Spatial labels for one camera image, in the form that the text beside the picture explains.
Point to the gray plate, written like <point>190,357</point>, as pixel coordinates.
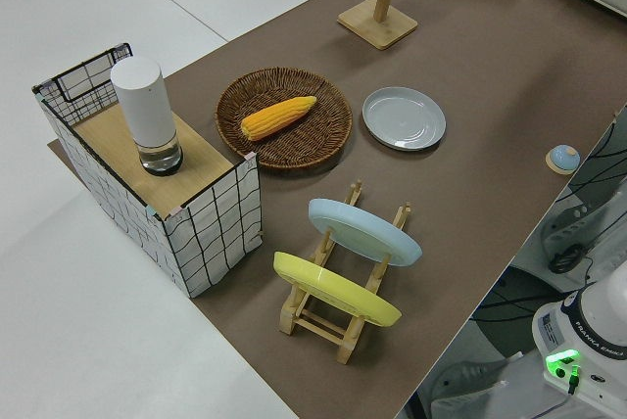
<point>404,120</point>

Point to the light blue plate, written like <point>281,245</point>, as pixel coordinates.
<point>365,235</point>

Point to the wooden dish rack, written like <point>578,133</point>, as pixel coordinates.
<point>313,328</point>

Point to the wooden mug tree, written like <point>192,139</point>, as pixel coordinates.
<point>377,30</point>

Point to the yellow plate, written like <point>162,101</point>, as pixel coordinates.
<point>338,289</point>

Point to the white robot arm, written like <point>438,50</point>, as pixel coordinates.
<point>593,336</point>

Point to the white cylindrical bottle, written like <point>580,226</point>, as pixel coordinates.
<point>142,106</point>

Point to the yellow corn cob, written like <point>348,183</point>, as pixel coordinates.
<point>276,118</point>

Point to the brown table mat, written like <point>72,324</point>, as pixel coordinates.
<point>465,194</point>

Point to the brown wicker basket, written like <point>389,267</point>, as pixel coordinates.
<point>294,151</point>

